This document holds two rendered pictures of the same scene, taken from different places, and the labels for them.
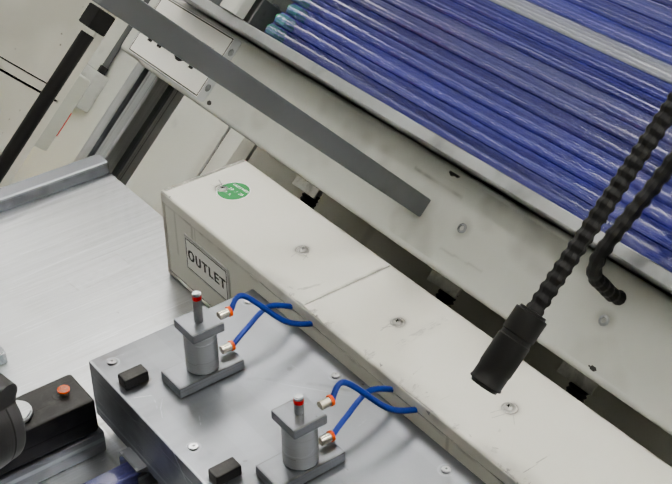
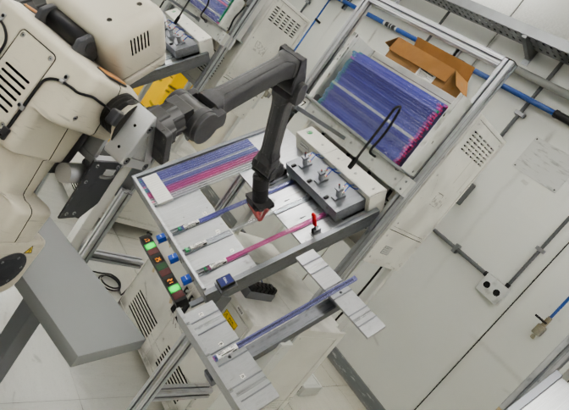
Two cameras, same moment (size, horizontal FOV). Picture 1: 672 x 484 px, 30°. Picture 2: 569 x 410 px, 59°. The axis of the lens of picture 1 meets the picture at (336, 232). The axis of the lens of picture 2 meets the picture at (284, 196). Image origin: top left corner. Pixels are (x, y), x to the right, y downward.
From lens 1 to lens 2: 1.14 m
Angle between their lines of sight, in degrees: 10
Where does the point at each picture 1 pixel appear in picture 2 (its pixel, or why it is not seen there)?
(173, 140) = not seen: hidden behind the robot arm
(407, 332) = (339, 160)
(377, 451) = (334, 179)
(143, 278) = (291, 147)
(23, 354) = not seen: hidden behind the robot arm
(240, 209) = (311, 135)
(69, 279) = not seen: hidden behind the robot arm
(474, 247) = (352, 146)
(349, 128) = (332, 122)
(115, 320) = (287, 155)
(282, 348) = (318, 162)
